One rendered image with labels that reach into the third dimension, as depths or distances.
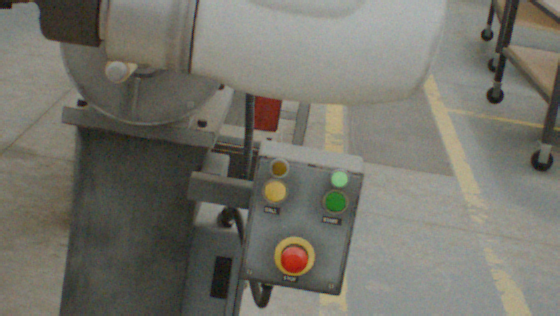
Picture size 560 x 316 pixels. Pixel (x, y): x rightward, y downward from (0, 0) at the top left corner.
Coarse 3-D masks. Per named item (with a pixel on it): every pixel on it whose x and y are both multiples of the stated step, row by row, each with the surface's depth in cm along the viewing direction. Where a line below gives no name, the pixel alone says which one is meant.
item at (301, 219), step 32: (256, 160) 179; (288, 160) 179; (320, 160) 181; (352, 160) 184; (256, 192) 180; (288, 192) 179; (320, 192) 179; (352, 192) 179; (224, 224) 203; (256, 224) 181; (288, 224) 181; (320, 224) 180; (352, 224) 181; (256, 256) 182; (320, 256) 182; (256, 288) 191; (320, 288) 183
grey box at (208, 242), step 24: (216, 216) 209; (192, 240) 203; (216, 240) 203; (192, 264) 204; (216, 264) 204; (192, 288) 205; (216, 288) 205; (240, 288) 205; (192, 312) 206; (216, 312) 206; (240, 312) 220
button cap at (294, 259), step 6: (282, 252) 180; (288, 252) 179; (294, 252) 179; (300, 252) 179; (282, 258) 180; (288, 258) 179; (294, 258) 179; (300, 258) 179; (306, 258) 179; (282, 264) 180; (288, 264) 179; (294, 264) 179; (300, 264) 179; (306, 264) 180; (288, 270) 180; (294, 270) 180; (300, 270) 180
